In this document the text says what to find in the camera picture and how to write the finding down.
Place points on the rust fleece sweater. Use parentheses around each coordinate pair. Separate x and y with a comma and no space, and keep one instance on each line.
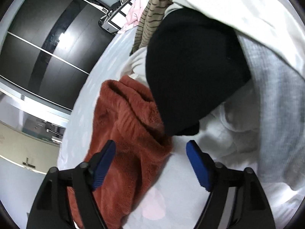
(127,114)

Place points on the beige door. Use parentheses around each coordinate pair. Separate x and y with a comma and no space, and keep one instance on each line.
(26,151)

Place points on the pink blanket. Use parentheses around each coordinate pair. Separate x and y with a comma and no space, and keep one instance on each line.
(133,15)

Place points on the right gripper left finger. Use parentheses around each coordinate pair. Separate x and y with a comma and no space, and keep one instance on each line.
(100,163)

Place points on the black garment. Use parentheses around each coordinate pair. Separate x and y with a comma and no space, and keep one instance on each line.
(193,64)

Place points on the polka dot bed sheet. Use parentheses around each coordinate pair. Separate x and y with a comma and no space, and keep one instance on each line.
(176,199)

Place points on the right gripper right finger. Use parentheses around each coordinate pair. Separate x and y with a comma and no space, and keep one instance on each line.
(202,164)

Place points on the white bedside shelf unit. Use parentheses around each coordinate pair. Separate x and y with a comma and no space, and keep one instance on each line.
(115,19)

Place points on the dark sliding wardrobe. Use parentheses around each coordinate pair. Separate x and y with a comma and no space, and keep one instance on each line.
(51,47)

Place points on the grey white garment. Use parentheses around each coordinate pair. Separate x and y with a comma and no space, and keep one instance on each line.
(280,93)

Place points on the striped beige garment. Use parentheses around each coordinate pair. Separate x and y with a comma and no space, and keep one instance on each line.
(149,22)

